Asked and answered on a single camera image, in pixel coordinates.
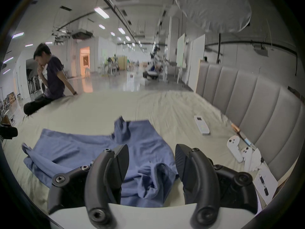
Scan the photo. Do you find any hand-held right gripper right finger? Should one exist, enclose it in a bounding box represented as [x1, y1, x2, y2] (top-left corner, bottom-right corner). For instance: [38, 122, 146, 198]
[175, 144, 259, 229]

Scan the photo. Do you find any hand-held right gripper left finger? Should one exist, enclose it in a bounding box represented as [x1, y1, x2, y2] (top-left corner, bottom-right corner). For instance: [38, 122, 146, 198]
[47, 144, 130, 229]

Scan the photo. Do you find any white hand controller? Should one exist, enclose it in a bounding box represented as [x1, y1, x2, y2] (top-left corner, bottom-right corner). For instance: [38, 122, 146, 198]
[226, 136, 244, 163]
[241, 147, 254, 173]

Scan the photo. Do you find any white remote control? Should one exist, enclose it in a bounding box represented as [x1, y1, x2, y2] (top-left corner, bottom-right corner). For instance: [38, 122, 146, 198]
[194, 115, 211, 135]

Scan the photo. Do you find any blue shirt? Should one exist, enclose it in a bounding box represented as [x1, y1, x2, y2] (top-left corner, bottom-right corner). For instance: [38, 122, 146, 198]
[22, 115, 180, 208]

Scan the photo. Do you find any crumpled white paper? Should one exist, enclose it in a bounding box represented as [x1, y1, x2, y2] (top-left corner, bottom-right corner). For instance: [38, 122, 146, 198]
[250, 148, 263, 173]

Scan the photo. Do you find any black marker pen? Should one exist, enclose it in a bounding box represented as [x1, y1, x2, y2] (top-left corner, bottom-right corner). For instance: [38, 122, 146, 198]
[259, 175, 269, 197]

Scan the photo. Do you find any white paper sheet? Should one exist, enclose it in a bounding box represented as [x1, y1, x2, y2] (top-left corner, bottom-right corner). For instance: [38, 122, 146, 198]
[253, 162, 279, 204]

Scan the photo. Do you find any bed with beige sheet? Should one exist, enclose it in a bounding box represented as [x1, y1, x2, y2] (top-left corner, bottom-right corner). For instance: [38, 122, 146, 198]
[2, 90, 281, 215]

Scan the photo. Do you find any grey padded headboard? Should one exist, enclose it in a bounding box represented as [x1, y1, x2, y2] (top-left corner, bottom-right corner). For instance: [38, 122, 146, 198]
[195, 61, 303, 184]

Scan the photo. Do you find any white softbox lamp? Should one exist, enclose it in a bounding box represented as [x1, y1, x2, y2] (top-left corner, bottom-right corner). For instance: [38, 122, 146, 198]
[173, 0, 252, 65]

